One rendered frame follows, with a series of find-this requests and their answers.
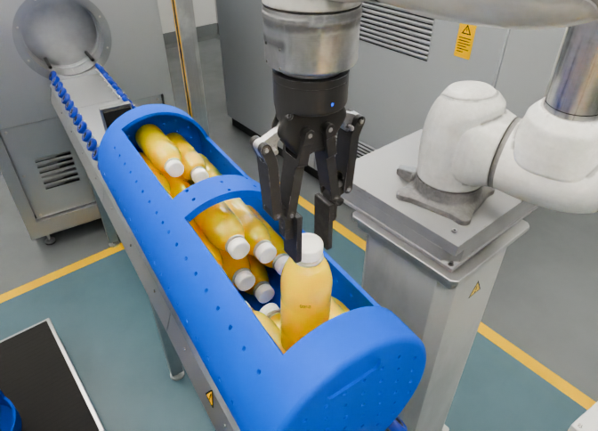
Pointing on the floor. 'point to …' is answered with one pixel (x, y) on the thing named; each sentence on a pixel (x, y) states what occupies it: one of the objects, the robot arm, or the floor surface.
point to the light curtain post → (189, 52)
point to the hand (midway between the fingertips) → (308, 229)
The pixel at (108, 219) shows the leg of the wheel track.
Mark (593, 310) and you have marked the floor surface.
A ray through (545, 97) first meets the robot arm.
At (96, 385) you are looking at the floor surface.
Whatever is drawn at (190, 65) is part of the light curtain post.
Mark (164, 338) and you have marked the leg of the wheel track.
